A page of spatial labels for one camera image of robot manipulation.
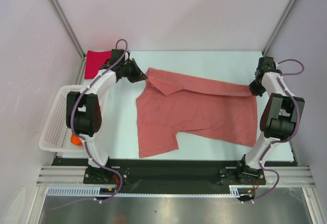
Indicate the salmon pink t shirt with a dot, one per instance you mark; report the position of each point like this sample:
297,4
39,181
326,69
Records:
172,103

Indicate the left aluminium frame post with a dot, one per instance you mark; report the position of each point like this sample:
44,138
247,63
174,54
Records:
67,27

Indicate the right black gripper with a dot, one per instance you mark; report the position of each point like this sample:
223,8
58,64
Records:
254,90

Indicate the white plastic basket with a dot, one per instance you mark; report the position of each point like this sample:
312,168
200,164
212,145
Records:
56,136

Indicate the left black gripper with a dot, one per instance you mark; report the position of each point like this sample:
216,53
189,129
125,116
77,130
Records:
138,75

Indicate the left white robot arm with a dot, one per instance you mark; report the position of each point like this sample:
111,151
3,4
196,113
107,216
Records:
83,112

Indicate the aluminium frame post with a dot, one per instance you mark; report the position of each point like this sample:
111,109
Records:
280,23
67,27

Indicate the folded red t shirt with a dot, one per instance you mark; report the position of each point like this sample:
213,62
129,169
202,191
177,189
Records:
94,60

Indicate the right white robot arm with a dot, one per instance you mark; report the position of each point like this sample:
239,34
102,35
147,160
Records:
281,117

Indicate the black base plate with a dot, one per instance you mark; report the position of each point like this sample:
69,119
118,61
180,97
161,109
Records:
163,176

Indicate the right aluminium frame post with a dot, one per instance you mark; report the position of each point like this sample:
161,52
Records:
280,23

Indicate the orange t shirt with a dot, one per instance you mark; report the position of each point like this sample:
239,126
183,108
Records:
76,140

